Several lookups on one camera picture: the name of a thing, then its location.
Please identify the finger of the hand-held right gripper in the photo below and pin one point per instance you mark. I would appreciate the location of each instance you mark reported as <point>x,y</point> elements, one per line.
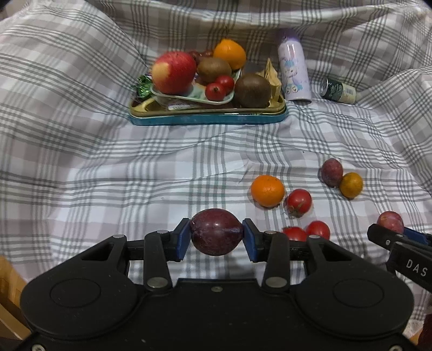
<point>384,234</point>

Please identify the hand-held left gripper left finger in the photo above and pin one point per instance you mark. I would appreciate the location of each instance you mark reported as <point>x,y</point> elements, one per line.
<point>182,241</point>

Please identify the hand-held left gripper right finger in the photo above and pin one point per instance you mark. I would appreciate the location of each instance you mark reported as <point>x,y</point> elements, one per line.
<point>249,241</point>

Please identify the pinkish red plum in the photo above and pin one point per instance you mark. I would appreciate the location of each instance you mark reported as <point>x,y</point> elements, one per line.
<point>389,219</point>

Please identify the dark purple plum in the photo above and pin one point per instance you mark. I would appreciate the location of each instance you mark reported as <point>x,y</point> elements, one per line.
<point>216,233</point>

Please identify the red tomato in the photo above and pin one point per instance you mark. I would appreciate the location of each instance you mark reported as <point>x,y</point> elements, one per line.
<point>318,230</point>
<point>294,234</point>
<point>298,202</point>

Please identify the small dark orange tangerine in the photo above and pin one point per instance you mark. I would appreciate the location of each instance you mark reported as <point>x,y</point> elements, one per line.
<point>351,185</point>

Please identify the reddish purple plum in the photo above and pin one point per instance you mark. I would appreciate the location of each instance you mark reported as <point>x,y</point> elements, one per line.
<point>330,171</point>

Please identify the person's right forearm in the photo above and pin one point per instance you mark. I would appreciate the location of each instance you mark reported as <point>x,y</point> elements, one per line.
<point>427,334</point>

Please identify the grey plaid blanket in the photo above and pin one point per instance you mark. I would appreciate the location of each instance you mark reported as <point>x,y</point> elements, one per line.
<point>101,152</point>

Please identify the blue and gold tin tray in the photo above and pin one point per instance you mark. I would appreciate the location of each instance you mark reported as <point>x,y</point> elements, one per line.
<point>209,118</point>

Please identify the pale green plate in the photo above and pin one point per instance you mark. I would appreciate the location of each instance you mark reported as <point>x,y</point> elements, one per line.
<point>189,94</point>

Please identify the large brown kiwi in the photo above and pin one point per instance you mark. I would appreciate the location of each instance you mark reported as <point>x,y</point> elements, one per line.
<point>252,91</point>

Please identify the small dark green jar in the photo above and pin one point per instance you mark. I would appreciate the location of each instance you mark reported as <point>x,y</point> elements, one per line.
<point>337,90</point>

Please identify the small cherry tomato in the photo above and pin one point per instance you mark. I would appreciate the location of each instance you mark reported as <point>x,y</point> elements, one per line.
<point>215,91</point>
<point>225,82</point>

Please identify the green foil candy wrapper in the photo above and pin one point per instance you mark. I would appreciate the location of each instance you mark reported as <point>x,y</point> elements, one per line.
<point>145,86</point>

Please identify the brown paper packet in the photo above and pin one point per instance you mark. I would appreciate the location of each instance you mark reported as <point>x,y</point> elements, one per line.
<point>274,81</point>

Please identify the red apple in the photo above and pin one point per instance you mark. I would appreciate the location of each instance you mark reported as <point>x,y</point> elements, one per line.
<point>173,72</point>

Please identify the small brown kiwi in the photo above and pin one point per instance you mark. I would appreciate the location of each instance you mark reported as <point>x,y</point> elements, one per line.
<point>214,68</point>

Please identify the purple cartoon print bottle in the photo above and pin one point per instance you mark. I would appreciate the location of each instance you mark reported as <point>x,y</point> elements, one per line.
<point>294,67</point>

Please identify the small dark red fruit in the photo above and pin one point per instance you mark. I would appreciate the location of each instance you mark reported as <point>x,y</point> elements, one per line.
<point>194,55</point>
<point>207,53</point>

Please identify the large orange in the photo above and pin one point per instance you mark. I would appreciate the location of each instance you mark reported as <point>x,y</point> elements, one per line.
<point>230,54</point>

